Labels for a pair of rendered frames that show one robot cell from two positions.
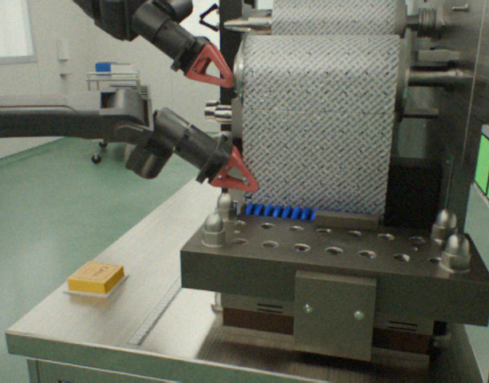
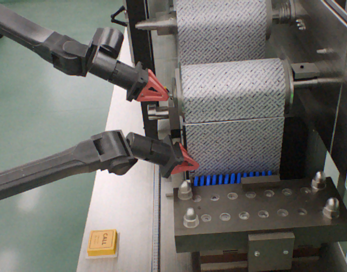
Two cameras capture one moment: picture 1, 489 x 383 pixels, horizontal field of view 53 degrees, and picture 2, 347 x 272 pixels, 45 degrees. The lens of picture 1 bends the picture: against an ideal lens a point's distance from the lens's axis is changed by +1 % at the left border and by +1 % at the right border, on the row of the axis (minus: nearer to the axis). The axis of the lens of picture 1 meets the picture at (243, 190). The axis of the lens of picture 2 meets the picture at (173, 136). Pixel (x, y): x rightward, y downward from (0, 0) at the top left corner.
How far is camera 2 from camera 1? 0.49 m
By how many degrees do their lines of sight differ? 20
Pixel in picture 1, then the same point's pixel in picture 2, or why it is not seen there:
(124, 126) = (118, 163)
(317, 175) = (237, 154)
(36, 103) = (55, 163)
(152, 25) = (107, 71)
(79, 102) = (82, 154)
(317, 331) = (262, 262)
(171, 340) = not seen: outside the picture
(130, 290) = (128, 246)
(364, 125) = (266, 124)
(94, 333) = not seen: outside the picture
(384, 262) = (294, 218)
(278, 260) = (236, 231)
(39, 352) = not seen: outside the picture
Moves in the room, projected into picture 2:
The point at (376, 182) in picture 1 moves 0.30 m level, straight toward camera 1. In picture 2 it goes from (274, 153) to (302, 247)
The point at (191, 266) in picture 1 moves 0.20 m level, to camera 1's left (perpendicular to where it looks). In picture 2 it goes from (182, 242) to (95, 265)
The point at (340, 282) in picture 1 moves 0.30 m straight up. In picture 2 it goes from (274, 239) to (284, 126)
